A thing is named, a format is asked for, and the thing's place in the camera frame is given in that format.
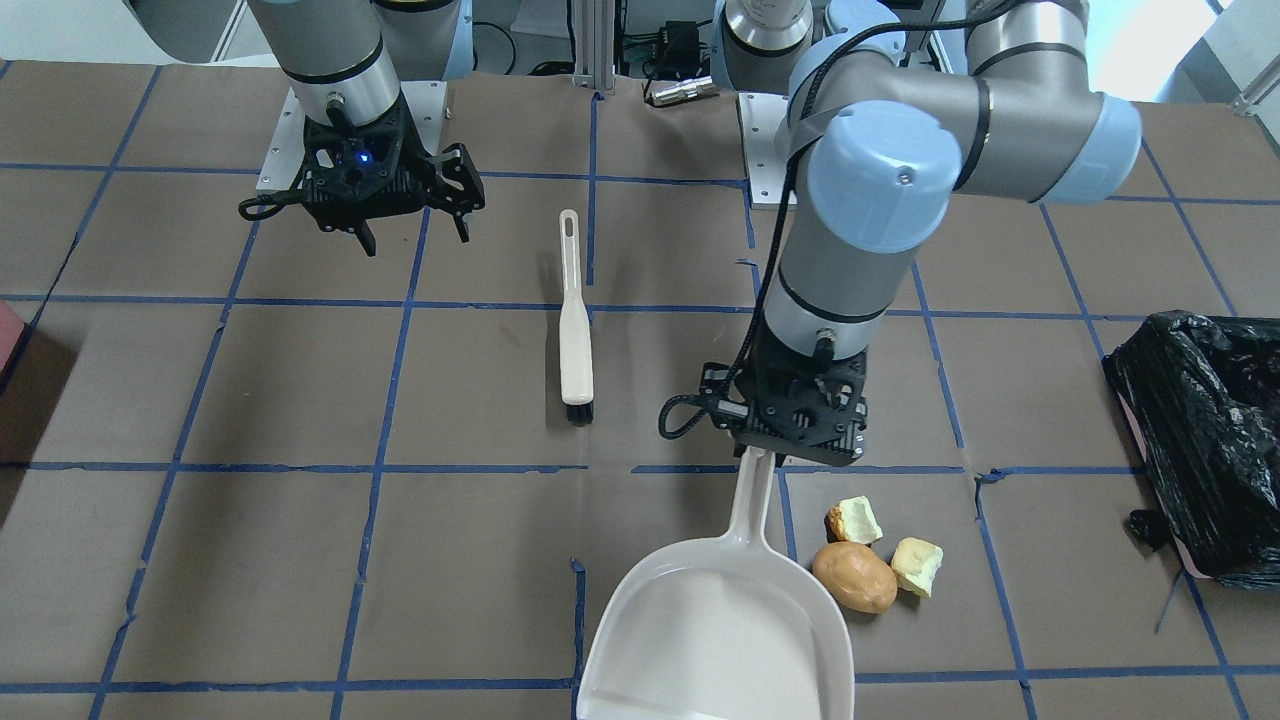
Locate aluminium frame post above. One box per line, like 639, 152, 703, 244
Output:
568, 1, 621, 96

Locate brown bread roll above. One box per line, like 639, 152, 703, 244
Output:
812, 541, 899, 615

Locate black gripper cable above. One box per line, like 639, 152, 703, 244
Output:
658, 395, 741, 441
238, 192, 306, 222

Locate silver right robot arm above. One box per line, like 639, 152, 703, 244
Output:
237, 1, 486, 256

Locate white brush black bristles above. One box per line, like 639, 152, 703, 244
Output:
558, 208, 594, 427

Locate pink plastic bin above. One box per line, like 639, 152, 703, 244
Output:
0, 300, 28, 379

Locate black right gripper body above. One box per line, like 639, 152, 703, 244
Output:
238, 96, 486, 225

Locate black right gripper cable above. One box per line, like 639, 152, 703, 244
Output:
238, 192, 306, 222

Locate silver metal cylinder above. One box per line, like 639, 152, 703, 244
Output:
646, 77, 721, 108

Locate torn bread piece pale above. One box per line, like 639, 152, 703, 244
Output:
890, 537, 945, 600

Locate torn bread piece crusty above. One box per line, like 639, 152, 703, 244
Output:
826, 496, 884, 544

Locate beige plastic dustpan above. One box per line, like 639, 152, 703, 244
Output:
573, 447, 855, 719

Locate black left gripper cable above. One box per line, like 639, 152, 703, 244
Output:
658, 395, 741, 441

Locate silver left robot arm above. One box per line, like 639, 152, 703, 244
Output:
692, 1, 1140, 466

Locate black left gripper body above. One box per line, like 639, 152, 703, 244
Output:
699, 334, 867, 468

